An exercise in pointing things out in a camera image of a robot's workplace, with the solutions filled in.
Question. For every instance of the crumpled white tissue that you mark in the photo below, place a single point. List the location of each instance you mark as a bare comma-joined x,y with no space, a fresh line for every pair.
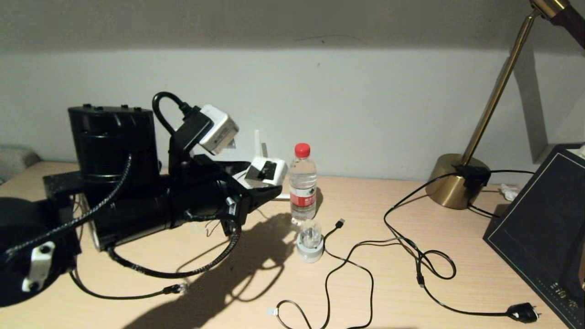
508,193

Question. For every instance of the white power adapter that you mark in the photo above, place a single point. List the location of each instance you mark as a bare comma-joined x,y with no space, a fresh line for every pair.
280,176

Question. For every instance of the white power adapter plug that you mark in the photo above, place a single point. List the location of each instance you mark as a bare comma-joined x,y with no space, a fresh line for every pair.
219,130

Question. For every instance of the brass desk lamp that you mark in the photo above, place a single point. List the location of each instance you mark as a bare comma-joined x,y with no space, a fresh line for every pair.
450,187

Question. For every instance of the small white dome humidifier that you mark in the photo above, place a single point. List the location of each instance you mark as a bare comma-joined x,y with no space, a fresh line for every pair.
311,249

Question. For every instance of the white wifi router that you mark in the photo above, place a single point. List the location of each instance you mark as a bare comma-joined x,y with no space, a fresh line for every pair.
258,144

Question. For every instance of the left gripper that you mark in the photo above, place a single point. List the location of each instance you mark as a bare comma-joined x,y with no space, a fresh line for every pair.
201,196

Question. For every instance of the clear water bottle red cap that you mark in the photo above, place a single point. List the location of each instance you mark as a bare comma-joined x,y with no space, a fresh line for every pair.
302,183

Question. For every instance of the black inline switch box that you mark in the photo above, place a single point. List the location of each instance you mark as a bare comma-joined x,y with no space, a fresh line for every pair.
473,177

